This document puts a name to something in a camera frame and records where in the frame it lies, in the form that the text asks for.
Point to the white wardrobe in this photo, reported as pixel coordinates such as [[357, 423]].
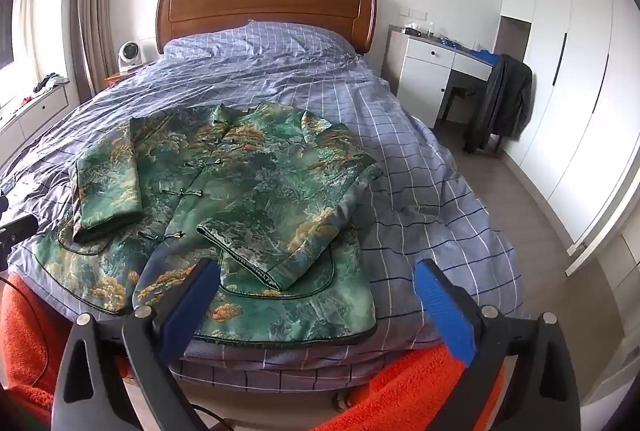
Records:
[[575, 86]]

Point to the wooden chair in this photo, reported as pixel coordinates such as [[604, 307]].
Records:
[[457, 92]]

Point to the green printed padded jacket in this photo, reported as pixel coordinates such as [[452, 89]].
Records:
[[260, 171]]

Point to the bed with checked blue bedding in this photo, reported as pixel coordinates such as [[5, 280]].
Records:
[[425, 191]]

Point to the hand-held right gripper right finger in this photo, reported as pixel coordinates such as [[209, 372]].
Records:
[[445, 311]]

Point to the wooden nightstand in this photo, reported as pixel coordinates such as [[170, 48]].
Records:
[[114, 78]]

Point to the white sheer curtain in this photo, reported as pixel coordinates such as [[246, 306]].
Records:
[[22, 11]]

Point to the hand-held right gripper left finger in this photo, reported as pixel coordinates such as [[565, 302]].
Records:
[[190, 306]]

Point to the wooden headboard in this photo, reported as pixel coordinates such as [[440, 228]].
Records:
[[260, 3]]

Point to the small white fan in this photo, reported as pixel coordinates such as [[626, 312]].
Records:
[[131, 51]]

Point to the white wall socket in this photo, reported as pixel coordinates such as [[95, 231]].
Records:
[[413, 12]]

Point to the white desk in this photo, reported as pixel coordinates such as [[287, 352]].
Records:
[[422, 78]]

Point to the white window cabinet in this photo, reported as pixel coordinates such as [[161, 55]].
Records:
[[40, 106]]

